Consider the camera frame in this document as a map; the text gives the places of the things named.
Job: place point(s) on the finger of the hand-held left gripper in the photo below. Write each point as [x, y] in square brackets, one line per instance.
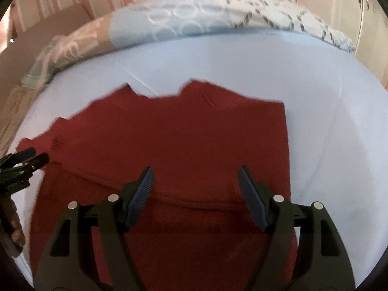
[38, 161]
[25, 153]

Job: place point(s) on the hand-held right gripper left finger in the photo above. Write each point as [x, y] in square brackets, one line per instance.
[140, 195]

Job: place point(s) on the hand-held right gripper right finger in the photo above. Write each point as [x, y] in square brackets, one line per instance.
[251, 195]

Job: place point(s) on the red knit sweater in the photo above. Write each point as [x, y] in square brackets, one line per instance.
[175, 139]

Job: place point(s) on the person's left hand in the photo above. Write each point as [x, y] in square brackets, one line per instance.
[13, 221]

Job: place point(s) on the beige cloth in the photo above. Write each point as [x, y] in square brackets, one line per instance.
[13, 112]

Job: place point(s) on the light blue bed sheet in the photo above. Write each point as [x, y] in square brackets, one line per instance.
[318, 112]

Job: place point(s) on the brown bed headboard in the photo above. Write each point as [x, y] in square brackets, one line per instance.
[36, 39]

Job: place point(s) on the patchwork printed duvet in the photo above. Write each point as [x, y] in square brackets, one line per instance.
[188, 18]

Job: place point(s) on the cream wardrobe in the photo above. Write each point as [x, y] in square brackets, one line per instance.
[366, 27]

